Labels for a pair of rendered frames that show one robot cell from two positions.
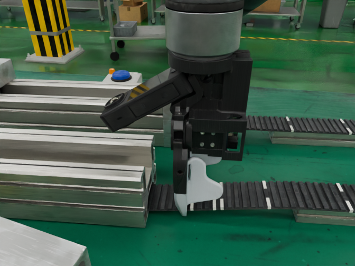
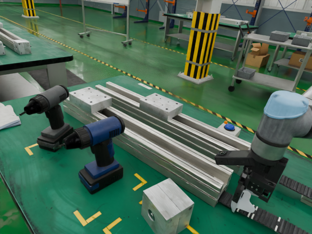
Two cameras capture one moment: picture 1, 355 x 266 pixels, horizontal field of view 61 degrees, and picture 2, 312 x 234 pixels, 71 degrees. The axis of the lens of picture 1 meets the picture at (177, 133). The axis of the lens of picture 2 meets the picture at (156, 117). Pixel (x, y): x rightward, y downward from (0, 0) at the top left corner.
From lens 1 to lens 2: 0.31 m
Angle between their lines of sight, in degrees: 26
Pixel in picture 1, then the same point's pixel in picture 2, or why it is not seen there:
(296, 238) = not seen: outside the picture
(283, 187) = (289, 225)
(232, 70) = (275, 165)
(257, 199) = (271, 223)
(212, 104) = (262, 173)
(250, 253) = not seen: outside the picture
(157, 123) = not seen: hidden behind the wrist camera
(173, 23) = (255, 141)
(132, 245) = (206, 211)
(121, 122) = (221, 163)
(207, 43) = (266, 154)
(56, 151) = (190, 158)
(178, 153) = (239, 186)
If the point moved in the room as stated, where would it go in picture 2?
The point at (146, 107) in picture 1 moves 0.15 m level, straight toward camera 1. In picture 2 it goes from (233, 162) to (222, 203)
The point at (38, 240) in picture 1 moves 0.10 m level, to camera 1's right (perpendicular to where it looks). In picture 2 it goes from (180, 192) to (216, 213)
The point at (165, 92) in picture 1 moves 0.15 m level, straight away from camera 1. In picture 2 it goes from (243, 161) to (253, 134)
